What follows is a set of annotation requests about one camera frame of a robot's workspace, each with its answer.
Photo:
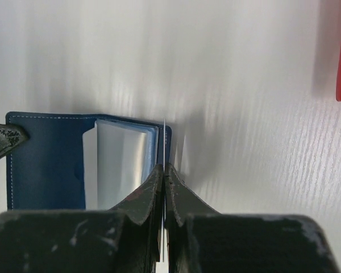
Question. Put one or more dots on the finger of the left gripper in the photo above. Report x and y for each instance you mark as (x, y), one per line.
(11, 136)

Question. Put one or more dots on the blue leather card holder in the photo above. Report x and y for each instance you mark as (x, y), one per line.
(47, 171)

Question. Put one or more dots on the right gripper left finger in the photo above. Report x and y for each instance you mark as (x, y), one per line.
(124, 238)

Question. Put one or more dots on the white credit card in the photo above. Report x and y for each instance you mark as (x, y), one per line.
(163, 243)

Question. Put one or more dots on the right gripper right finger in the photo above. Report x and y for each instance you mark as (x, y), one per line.
(200, 239)

